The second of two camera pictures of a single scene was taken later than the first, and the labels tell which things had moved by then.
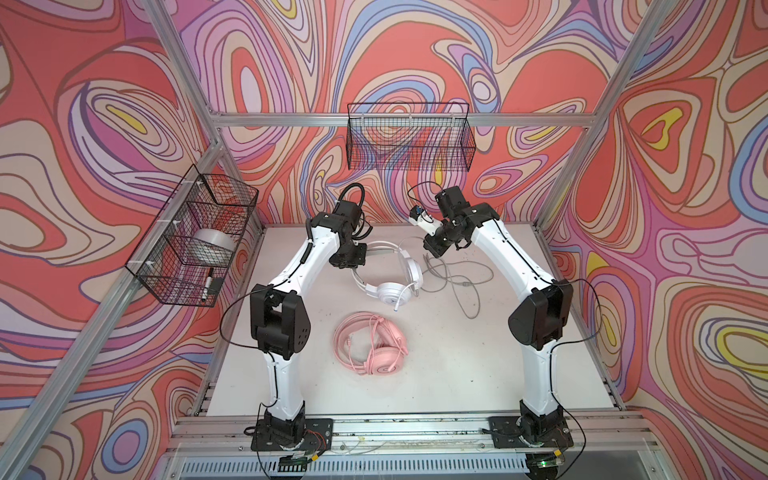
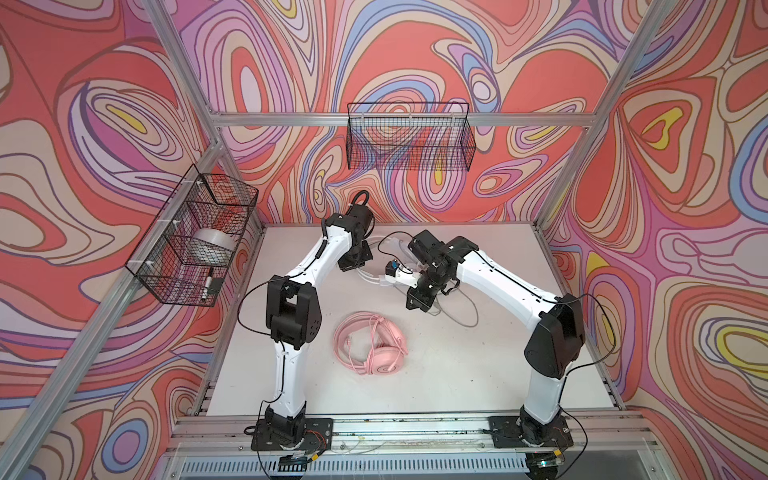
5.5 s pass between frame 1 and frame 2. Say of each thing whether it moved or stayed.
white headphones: moved
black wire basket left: stayed
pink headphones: stayed
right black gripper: moved
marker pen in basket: stayed
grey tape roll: stayed
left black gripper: stayed
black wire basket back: stayed
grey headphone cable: moved
